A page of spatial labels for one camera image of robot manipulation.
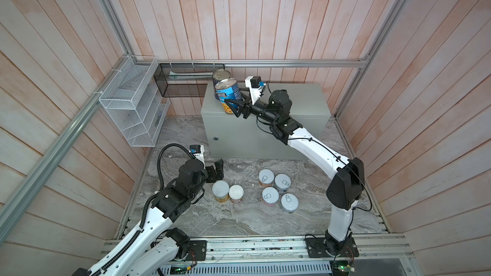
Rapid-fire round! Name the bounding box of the yellow can white lid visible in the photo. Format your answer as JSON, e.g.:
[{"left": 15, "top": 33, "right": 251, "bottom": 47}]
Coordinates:
[
  {"left": 212, "top": 180, "right": 230, "bottom": 203},
  {"left": 229, "top": 185, "right": 244, "bottom": 204}
]

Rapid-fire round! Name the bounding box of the blue soup can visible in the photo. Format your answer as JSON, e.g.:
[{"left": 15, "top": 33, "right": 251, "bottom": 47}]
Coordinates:
[{"left": 214, "top": 78, "right": 243, "bottom": 114}]

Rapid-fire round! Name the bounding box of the dark blue tomato can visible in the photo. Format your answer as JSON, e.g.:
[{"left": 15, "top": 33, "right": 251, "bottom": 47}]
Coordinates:
[{"left": 212, "top": 69, "right": 231, "bottom": 100}]

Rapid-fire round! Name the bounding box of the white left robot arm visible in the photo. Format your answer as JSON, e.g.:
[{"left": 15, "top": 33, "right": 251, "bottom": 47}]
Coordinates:
[{"left": 75, "top": 143, "right": 224, "bottom": 275}]

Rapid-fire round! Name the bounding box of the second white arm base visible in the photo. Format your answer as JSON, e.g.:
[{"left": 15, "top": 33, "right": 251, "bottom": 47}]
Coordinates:
[{"left": 126, "top": 228, "right": 207, "bottom": 275}]

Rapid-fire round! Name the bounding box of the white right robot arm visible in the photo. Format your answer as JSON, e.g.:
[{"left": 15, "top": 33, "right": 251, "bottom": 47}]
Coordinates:
[{"left": 225, "top": 89, "right": 365, "bottom": 256}]

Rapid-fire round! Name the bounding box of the grey metal cabinet box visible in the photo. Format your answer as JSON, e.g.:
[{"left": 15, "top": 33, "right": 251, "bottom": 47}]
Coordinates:
[{"left": 200, "top": 82, "right": 332, "bottom": 160}]

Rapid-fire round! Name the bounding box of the orange-label short can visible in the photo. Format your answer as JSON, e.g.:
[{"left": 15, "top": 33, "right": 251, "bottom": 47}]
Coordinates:
[{"left": 258, "top": 169, "right": 275, "bottom": 187}]

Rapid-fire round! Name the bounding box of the pink-label short can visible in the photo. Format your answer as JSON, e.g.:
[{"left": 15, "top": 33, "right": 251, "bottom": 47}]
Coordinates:
[{"left": 262, "top": 187, "right": 280, "bottom": 207}]

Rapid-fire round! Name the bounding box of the grey-label short can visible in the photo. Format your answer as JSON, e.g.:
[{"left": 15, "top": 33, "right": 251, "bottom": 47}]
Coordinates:
[{"left": 274, "top": 174, "right": 292, "bottom": 194}]

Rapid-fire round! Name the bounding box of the short white-top can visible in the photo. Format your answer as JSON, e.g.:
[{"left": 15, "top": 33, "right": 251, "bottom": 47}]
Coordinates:
[{"left": 281, "top": 193, "right": 299, "bottom": 213}]

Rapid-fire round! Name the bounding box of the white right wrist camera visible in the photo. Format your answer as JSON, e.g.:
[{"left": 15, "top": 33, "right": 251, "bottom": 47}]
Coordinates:
[{"left": 245, "top": 76, "right": 266, "bottom": 105}]

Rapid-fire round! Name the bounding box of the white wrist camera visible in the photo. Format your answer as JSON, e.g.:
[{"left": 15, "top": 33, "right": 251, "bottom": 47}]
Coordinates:
[
  {"left": 245, "top": 76, "right": 266, "bottom": 105},
  {"left": 189, "top": 144, "right": 205, "bottom": 164}
]

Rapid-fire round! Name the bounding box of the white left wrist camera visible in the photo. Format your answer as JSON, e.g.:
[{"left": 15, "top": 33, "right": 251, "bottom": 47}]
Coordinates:
[{"left": 189, "top": 144, "right": 205, "bottom": 164}]

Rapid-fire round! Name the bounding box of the black wire mesh basket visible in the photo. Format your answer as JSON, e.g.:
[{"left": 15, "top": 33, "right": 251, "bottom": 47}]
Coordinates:
[{"left": 153, "top": 63, "right": 225, "bottom": 98}]

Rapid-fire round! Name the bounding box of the aluminium wall rail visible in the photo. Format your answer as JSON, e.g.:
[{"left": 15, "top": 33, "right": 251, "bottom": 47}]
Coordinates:
[{"left": 132, "top": 58, "right": 369, "bottom": 69}]

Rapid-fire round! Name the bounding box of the white wire mesh shelf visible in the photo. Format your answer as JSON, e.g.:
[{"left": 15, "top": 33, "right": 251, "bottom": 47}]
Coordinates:
[{"left": 99, "top": 56, "right": 170, "bottom": 148}]

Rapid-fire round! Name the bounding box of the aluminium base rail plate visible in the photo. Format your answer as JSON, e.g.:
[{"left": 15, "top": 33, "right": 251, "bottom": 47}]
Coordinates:
[{"left": 99, "top": 231, "right": 417, "bottom": 276}]

